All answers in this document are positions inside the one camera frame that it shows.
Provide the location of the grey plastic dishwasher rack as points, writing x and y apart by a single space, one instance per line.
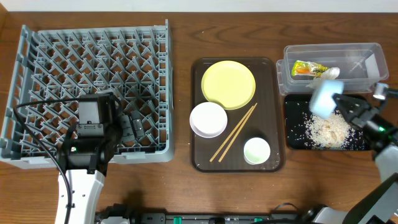
54 67

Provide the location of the yellow plate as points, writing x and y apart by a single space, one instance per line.
228 83

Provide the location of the white pink-rimmed bowl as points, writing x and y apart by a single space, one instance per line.
208 120

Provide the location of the small light green cup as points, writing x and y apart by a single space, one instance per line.
256 151

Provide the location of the upper wooden chopstick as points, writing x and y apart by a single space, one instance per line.
219 149

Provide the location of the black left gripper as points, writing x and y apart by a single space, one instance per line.
131 123

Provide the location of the yellow snack wrapper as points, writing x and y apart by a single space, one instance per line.
308 69

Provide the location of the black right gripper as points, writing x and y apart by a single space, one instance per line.
362 108

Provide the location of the light blue bowl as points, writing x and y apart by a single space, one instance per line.
322 103

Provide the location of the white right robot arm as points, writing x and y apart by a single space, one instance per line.
380 204

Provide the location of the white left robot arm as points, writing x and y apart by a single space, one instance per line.
78 199

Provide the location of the clear plastic waste bin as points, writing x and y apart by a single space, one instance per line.
361 66

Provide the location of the black waste tray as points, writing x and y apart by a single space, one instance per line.
295 124

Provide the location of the white tissue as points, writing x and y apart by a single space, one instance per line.
330 74

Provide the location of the rice and food scraps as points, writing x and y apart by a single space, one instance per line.
329 132

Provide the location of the dark brown serving tray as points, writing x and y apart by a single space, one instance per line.
265 122

